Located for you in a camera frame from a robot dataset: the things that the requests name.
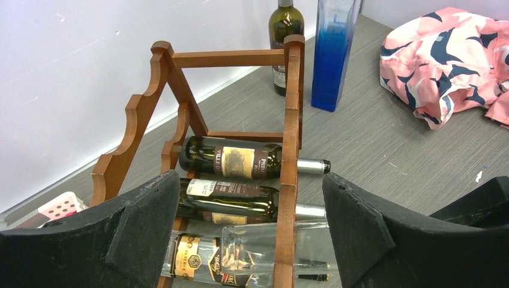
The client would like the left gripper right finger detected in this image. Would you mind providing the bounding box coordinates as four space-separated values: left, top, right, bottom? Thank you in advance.
322 173 508 287

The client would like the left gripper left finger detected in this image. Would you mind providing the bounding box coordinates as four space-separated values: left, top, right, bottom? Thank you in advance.
1 170 180 287

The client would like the dark wine bottle cream label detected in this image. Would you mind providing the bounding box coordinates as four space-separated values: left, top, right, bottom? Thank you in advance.
175 178 328 226

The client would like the dark green wine bottle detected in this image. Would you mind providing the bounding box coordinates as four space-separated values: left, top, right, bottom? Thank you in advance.
179 136 331 181

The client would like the clear square slim bottle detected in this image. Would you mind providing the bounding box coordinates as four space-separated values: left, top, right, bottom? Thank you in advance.
220 220 338 275

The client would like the brown wooden wine rack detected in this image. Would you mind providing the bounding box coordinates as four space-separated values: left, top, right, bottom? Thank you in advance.
91 35 305 287

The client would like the blue clear square bottle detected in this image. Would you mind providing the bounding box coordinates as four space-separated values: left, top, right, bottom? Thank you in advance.
311 0 362 112

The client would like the olive green wine bottle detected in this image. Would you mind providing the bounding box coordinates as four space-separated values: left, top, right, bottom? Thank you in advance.
268 0 306 97

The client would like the white perforated plastic basket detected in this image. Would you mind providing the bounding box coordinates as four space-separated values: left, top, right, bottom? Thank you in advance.
38 191 88 221

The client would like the pink shark print cloth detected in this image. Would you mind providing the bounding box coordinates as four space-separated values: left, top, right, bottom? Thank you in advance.
379 7 508 130

